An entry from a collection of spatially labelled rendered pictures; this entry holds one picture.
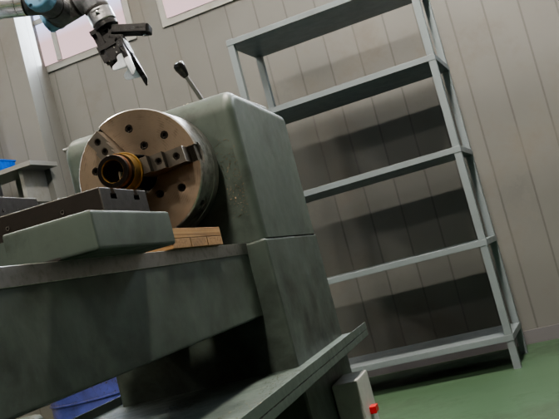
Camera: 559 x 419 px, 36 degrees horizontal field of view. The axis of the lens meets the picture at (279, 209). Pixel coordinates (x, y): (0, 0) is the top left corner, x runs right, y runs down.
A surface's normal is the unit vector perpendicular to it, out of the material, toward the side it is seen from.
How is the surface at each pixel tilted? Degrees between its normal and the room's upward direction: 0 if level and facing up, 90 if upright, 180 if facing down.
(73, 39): 90
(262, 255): 90
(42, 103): 90
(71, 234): 90
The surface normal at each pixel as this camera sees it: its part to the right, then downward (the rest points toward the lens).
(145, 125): -0.25, -0.01
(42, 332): 0.94, -0.26
